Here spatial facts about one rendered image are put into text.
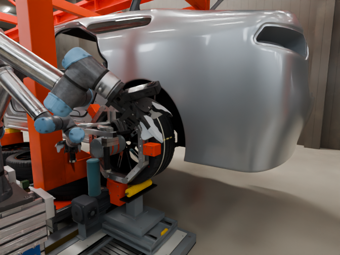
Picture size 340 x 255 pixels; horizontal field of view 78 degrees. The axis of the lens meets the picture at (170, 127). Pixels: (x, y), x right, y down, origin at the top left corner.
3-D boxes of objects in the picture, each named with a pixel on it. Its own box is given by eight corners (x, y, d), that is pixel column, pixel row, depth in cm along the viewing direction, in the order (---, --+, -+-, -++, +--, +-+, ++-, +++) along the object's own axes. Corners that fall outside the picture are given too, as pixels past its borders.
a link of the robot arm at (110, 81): (114, 68, 63) (101, 77, 56) (126, 78, 64) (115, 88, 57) (102, 85, 66) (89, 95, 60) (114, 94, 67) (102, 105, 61)
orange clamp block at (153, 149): (150, 152, 140) (161, 154, 135) (142, 155, 133) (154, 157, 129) (150, 141, 139) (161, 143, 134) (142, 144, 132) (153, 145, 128)
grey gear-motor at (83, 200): (126, 219, 189) (125, 182, 184) (85, 247, 154) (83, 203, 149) (112, 213, 199) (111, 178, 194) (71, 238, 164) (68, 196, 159)
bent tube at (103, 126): (132, 128, 136) (132, 112, 135) (110, 132, 120) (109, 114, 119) (114, 126, 146) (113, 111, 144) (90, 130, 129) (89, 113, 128)
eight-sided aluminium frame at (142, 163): (150, 186, 142) (148, 106, 134) (143, 189, 137) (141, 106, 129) (97, 171, 171) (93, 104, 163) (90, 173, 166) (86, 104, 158)
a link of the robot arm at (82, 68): (64, 69, 63) (82, 47, 63) (95, 93, 65) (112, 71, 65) (54, 66, 55) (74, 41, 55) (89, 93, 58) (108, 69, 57)
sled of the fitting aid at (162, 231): (177, 230, 174) (177, 219, 173) (151, 258, 144) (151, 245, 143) (132, 212, 201) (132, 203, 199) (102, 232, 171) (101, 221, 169)
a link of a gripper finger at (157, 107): (161, 118, 76) (140, 112, 70) (171, 108, 73) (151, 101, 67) (164, 125, 74) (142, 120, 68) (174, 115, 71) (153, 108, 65)
